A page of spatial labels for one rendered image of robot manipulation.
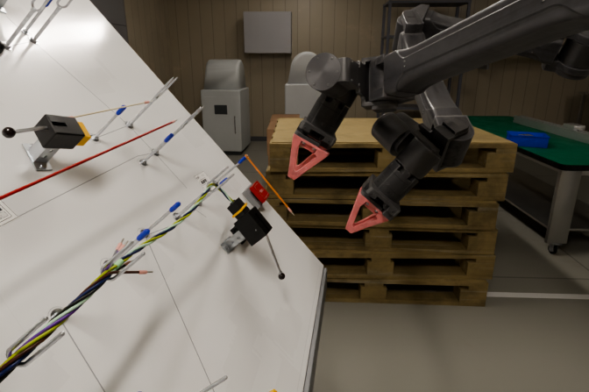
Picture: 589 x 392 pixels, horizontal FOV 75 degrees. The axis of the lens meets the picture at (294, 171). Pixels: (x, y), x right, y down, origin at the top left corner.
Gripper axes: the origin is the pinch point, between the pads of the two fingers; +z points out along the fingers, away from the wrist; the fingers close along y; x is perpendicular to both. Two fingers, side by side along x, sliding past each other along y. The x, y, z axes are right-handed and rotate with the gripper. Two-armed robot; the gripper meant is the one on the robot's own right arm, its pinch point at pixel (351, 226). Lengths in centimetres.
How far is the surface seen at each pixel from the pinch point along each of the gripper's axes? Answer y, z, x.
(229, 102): -469, 131, -168
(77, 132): 23.3, 8.1, -39.6
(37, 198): 28.4, 15.9, -36.6
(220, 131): -470, 176, -152
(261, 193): -21.3, 15.8, -18.0
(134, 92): -10, 13, -53
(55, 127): 26.0, 7.8, -40.9
